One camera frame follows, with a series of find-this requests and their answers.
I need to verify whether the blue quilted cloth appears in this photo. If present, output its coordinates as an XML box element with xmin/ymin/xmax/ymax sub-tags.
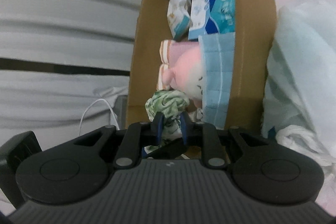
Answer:
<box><xmin>199</xmin><ymin>32</ymin><xmax>235</xmax><ymax>129</ymax></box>

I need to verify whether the white cable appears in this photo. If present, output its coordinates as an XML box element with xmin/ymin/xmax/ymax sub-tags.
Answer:
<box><xmin>79</xmin><ymin>98</ymin><xmax>120</xmax><ymax>135</ymax></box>

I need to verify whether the light blue plastic bag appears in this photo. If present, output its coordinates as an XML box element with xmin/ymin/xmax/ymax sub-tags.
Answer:
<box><xmin>261</xmin><ymin>0</ymin><xmax>335</xmax><ymax>166</ymax></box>

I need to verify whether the green floral scrunchie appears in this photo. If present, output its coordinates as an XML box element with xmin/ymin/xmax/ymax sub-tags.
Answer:
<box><xmin>144</xmin><ymin>90</ymin><xmax>190</xmax><ymax>153</ymax></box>

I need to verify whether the pink plush toy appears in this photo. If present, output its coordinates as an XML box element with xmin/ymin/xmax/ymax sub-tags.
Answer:
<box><xmin>162</xmin><ymin>46</ymin><xmax>206</xmax><ymax>108</ymax></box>

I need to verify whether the white teal tissue pack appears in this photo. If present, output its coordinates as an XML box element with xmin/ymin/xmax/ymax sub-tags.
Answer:
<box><xmin>167</xmin><ymin>0</ymin><xmax>191</xmax><ymax>41</ymax></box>

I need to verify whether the blue white tissue pack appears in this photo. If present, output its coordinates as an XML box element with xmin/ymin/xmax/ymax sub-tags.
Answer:
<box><xmin>188</xmin><ymin>0</ymin><xmax>236</xmax><ymax>41</ymax></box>

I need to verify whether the brown cardboard box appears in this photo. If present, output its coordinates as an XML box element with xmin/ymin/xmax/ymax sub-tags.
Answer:
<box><xmin>126</xmin><ymin>0</ymin><xmax>277</xmax><ymax>132</ymax></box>

